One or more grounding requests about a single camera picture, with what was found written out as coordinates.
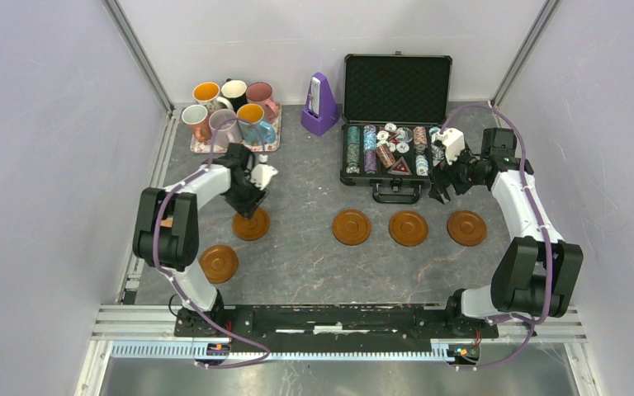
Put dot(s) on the black mug white inside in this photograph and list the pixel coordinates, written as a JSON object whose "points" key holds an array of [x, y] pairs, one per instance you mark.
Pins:
{"points": [[235, 91]]}

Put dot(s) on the woven rattan coaster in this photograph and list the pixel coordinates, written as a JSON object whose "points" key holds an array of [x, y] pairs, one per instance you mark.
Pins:
{"points": [[167, 223]]}

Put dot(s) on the blue mug orange inside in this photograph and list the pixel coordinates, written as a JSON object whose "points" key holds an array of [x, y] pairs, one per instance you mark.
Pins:
{"points": [[255, 129]]}

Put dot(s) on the all in triangle marker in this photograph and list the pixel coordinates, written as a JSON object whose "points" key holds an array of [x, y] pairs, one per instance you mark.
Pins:
{"points": [[400, 167]]}

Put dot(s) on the wooden coaster two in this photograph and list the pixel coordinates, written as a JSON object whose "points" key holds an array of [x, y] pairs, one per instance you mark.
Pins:
{"points": [[408, 228]]}

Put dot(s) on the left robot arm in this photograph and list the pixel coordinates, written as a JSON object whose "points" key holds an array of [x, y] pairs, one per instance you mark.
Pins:
{"points": [[173, 252]]}

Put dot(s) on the teal poker chip stack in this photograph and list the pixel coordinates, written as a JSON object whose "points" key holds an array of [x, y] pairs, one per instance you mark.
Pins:
{"points": [[353, 150]]}

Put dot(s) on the wooden coaster five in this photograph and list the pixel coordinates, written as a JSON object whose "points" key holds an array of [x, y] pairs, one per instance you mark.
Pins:
{"points": [[466, 228]]}

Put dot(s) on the wooden coaster four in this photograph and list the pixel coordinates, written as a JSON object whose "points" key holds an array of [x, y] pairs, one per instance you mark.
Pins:
{"points": [[351, 227]]}

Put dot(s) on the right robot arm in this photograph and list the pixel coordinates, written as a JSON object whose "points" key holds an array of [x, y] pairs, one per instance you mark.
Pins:
{"points": [[536, 276]]}

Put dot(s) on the lilac mug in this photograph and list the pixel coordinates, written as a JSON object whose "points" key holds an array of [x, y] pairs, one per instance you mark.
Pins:
{"points": [[225, 129]]}

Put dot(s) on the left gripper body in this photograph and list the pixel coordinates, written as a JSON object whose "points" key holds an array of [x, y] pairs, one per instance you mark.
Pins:
{"points": [[246, 199]]}

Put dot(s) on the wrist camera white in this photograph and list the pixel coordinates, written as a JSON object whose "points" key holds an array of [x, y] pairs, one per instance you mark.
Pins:
{"points": [[262, 174], [453, 143]]}

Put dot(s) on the salmon mug white inside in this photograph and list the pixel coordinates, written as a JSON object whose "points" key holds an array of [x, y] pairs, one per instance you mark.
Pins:
{"points": [[196, 119]]}

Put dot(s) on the white mug orange inside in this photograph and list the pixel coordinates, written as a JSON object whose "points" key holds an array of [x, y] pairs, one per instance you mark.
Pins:
{"points": [[208, 95]]}

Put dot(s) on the pink mug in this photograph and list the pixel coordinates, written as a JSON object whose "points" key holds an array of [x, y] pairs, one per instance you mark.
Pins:
{"points": [[261, 93]]}

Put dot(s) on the orange poker chip stack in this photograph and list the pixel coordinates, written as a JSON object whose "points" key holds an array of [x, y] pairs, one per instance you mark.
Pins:
{"points": [[385, 156]]}

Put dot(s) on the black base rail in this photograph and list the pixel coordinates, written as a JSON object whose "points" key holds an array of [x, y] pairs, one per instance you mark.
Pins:
{"points": [[332, 328]]}

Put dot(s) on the wooden coaster three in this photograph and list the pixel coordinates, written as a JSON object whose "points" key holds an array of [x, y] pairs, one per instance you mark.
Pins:
{"points": [[251, 229]]}

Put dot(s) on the floral tray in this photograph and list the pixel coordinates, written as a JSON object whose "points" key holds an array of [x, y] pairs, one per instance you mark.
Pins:
{"points": [[203, 147]]}

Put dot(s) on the purple metronome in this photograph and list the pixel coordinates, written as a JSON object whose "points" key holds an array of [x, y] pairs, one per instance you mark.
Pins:
{"points": [[320, 112]]}

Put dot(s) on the wooden coaster one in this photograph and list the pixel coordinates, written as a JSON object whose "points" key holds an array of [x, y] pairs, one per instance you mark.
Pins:
{"points": [[219, 263]]}

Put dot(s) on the black poker chip case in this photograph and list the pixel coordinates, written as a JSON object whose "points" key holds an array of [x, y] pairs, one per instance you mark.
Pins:
{"points": [[394, 99]]}

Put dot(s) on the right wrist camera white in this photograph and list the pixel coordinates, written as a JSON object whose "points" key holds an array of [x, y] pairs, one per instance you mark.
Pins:
{"points": [[453, 143]]}

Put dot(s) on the purple poker chip stack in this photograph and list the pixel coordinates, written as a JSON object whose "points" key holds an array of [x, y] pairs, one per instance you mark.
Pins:
{"points": [[370, 161]]}

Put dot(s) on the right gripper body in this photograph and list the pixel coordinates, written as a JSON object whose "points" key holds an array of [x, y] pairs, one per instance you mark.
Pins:
{"points": [[463, 175]]}

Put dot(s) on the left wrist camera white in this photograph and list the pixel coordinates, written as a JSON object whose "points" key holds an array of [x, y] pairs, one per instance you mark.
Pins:
{"points": [[262, 174]]}

